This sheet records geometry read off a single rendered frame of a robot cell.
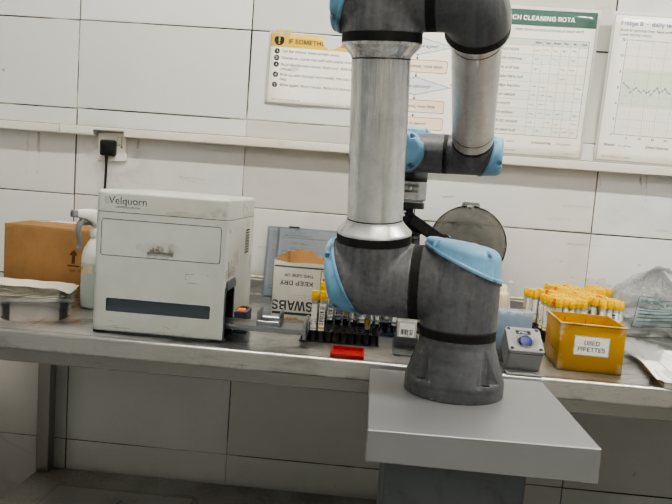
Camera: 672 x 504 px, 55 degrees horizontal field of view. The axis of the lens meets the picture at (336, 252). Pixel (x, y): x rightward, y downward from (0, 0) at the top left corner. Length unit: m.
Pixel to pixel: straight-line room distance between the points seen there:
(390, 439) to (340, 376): 0.48
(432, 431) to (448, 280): 0.22
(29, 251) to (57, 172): 0.37
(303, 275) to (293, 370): 0.37
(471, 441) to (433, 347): 0.18
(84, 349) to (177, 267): 0.25
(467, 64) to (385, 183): 0.22
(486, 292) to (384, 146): 0.26
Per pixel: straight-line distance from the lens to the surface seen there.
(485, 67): 1.03
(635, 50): 2.08
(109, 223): 1.41
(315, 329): 1.43
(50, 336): 1.45
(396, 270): 0.96
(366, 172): 0.94
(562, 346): 1.42
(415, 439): 0.84
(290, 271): 1.62
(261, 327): 1.36
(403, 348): 1.38
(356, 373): 1.31
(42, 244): 1.86
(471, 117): 1.12
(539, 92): 1.99
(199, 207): 1.35
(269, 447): 2.12
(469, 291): 0.95
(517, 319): 1.46
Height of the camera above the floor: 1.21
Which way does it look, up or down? 6 degrees down
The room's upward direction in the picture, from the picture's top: 4 degrees clockwise
